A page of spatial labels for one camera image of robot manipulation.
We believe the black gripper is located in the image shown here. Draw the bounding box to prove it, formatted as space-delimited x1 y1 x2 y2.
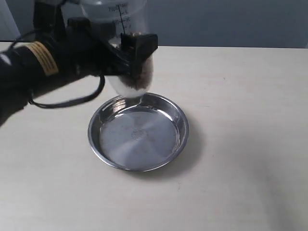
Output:
33 0 158 77

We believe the clear plastic shaker bottle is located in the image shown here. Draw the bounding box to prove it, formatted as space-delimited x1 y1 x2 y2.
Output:
80 0 153 98

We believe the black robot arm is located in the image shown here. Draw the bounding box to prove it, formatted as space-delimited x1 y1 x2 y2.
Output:
0 0 158 123

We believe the round stainless steel pan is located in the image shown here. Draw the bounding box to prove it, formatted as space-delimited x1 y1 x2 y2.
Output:
87 93 190 172

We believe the black cable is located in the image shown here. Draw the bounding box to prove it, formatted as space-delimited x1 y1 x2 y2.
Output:
4 28 105 109

